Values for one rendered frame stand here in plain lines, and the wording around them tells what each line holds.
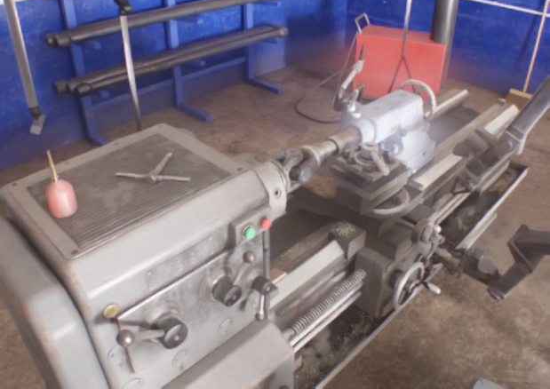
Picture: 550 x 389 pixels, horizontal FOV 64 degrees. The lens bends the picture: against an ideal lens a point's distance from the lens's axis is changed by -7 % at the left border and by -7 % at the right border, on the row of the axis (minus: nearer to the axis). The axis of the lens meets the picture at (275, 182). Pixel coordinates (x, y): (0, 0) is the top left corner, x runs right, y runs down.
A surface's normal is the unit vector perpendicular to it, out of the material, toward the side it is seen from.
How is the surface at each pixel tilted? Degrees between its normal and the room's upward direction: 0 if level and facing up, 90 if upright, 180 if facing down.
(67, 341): 90
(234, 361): 32
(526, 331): 0
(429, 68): 90
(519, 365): 0
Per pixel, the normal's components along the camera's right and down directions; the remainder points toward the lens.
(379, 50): -0.41, 0.49
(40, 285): 0.00, -0.84
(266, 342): 0.38, -0.51
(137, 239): 0.51, -0.33
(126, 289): 0.71, 0.38
